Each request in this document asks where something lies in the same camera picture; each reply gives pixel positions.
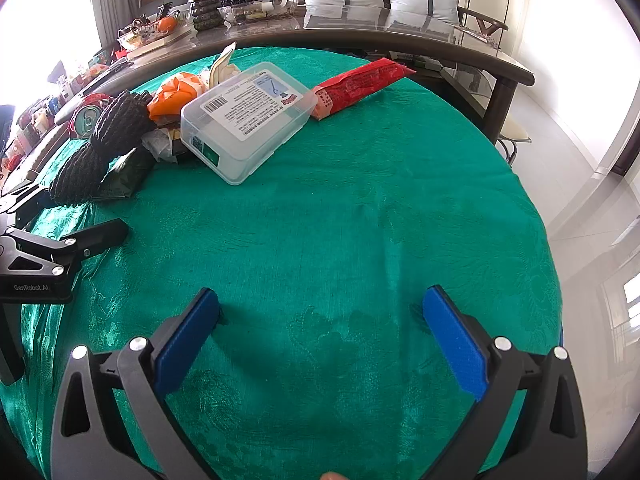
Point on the black foam net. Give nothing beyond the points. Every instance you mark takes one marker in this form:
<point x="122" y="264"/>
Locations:
<point x="75" y="175"/>
<point x="120" y="120"/>

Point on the dark glossy table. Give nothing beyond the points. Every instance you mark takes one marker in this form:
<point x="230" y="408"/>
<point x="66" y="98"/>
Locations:
<point x="350" y="40"/>

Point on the green tablecloth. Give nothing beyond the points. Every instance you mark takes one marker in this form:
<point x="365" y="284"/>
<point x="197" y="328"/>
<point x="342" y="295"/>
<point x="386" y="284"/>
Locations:
<point x="325" y="220"/>

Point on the flat book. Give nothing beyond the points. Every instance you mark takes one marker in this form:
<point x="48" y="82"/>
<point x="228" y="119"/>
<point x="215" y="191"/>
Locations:
<point x="162" y="42"/>

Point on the orange fruit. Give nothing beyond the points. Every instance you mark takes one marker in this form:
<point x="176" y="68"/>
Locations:
<point x="167" y="23"/>

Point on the red snack packet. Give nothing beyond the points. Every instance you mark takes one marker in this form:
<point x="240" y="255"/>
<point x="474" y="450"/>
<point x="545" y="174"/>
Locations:
<point x="360" y="85"/>

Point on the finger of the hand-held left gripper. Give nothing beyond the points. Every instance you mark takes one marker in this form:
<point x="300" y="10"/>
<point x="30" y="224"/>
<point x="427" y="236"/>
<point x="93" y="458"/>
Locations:
<point x="25" y="197"/>
<point x="95" y="237"/>

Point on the glass fruit bowl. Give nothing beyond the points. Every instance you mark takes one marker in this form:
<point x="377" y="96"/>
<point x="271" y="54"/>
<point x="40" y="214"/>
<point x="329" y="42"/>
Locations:
<point x="145" y="35"/>

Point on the dark green packet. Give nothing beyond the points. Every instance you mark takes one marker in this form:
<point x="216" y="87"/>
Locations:
<point x="125" y="175"/>

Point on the crumpled white wrapper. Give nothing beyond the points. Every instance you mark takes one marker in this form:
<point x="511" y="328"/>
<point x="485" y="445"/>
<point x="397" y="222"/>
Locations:
<point x="160" y="145"/>

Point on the black beaded vase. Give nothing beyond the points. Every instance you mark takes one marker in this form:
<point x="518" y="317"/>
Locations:
<point x="206" y="10"/>

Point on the person's right hand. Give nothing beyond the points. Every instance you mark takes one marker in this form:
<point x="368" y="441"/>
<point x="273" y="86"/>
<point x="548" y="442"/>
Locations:
<point x="334" y="476"/>

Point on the glass bowl of grapes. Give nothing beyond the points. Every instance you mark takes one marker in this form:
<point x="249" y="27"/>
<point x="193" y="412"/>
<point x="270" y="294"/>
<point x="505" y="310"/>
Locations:
<point x="255" y="5"/>

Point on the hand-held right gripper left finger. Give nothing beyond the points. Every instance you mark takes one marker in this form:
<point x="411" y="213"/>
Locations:
<point x="185" y="345"/>

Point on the wooden chair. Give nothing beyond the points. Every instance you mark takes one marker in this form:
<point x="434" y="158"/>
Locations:
<point x="482" y="22"/>

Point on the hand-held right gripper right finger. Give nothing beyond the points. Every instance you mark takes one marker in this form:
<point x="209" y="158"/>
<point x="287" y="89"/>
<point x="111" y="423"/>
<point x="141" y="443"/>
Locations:
<point x="455" y="345"/>

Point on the clear plastic box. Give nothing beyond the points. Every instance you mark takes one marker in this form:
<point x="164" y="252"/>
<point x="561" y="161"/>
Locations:
<point x="250" y="120"/>

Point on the red drink can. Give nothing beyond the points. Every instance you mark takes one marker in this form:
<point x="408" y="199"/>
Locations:
<point x="82" y="119"/>

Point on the orange white wrapper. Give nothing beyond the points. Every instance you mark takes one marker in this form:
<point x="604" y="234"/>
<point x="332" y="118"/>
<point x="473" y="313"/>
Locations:
<point x="172" y="97"/>

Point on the white stool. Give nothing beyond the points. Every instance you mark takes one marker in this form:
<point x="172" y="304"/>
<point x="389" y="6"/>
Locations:
<point x="512" y="132"/>

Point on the white yellow bread wrapper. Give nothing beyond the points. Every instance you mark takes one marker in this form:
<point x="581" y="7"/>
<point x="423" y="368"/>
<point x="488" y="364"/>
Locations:
<point x="220" y="67"/>

